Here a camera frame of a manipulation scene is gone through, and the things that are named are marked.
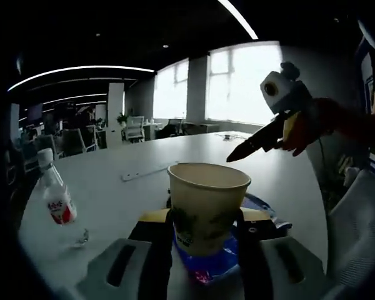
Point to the paper cup with green print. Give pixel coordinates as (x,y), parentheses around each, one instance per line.
(206,200)

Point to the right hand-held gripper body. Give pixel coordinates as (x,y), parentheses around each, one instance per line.
(281,90)

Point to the potted green plant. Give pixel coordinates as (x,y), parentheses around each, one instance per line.
(122,120)

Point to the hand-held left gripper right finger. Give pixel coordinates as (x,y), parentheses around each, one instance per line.
(278,268)

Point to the clear water bottle red label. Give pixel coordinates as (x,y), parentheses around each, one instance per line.
(57,193)

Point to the grey office chair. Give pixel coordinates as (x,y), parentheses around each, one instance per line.
(76,140)

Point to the white mesh office chair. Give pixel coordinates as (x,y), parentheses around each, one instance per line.
(135,126)

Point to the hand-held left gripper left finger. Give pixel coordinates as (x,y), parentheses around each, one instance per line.
(134,265)

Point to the white flat strip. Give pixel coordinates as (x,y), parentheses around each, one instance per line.
(143,173)

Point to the person's right hand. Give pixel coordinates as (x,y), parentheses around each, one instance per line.
(322,122)

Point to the blue floral tissue pack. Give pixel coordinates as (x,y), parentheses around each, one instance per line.
(206,268)

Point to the white round table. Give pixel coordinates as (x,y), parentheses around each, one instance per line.
(112,200)

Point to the person's own clothing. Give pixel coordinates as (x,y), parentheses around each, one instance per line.
(373,93)

